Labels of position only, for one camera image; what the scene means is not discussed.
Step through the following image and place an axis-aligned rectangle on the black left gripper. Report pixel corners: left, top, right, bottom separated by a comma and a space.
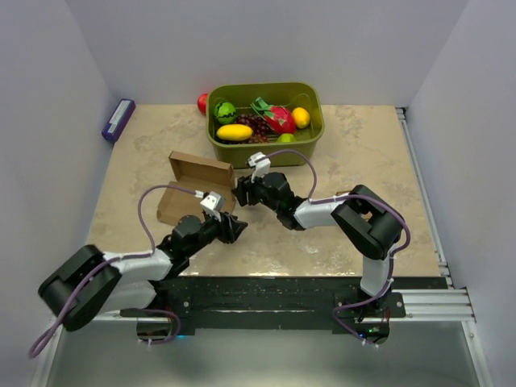
185, 210, 247, 257

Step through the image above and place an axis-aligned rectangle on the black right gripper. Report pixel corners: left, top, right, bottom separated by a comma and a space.
232, 168, 281, 214

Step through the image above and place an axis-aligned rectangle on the brown cardboard box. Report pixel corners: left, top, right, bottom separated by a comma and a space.
156, 151, 236, 226

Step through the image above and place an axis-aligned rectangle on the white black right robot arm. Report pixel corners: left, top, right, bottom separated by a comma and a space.
232, 173, 409, 317

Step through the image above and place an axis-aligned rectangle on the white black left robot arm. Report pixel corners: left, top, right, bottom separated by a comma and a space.
38, 212, 248, 331

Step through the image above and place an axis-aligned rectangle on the purple white rectangular box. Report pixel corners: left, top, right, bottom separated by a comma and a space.
102, 98, 136, 144

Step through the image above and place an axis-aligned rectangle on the purple toy grapes bunch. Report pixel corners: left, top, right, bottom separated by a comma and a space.
235, 114, 272, 144

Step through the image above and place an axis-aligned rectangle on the yellow toy mango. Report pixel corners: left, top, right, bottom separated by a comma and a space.
216, 124, 253, 142

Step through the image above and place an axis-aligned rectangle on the green toy lime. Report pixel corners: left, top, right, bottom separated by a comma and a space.
277, 133, 297, 143

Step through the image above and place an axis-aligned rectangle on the green plastic basket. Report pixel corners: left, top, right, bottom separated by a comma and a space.
206, 82, 324, 169

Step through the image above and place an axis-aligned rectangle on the pink toy dragon fruit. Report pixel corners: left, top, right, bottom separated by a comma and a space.
251, 97, 297, 135

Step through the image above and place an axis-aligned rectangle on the small toy watermelon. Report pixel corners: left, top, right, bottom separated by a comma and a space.
213, 101, 236, 125

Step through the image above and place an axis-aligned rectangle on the yellow toy lemon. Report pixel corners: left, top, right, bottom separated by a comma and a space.
291, 107, 310, 129

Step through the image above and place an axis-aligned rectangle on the red toy apple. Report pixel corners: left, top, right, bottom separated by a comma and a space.
197, 93, 208, 115

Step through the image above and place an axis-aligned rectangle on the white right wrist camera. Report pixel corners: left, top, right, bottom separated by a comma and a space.
247, 152, 271, 182

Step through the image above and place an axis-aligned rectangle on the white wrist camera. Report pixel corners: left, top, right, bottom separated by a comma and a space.
200, 191, 225, 222
247, 152, 271, 182

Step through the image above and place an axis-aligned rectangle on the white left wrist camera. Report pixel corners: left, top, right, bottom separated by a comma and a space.
200, 191, 225, 222

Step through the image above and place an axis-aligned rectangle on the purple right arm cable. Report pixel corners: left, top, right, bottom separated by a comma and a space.
264, 149, 411, 319

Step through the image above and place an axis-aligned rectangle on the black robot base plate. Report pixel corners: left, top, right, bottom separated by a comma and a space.
121, 276, 447, 343

